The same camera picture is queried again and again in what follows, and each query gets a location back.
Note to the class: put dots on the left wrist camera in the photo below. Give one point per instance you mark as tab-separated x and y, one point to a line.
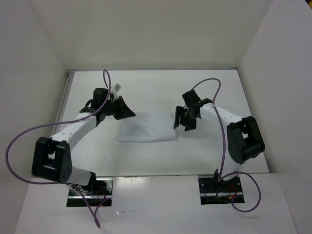
115	89

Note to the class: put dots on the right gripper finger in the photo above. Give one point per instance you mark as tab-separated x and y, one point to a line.
179	116
189	123

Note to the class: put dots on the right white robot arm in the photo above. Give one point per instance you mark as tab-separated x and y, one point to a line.
241	136

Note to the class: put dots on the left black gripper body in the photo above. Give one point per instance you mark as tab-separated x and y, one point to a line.
109	107

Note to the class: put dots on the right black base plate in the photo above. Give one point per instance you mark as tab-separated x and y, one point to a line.
213	192

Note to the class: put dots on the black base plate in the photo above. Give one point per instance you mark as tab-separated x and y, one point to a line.
99	195
213	192

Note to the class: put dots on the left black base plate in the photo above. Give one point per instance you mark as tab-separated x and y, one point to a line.
99	195

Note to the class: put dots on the white skirt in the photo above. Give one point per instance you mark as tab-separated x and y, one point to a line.
147	128

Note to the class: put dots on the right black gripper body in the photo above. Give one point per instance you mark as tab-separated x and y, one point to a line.
188	113

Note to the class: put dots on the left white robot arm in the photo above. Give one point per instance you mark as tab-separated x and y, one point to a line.
52	156

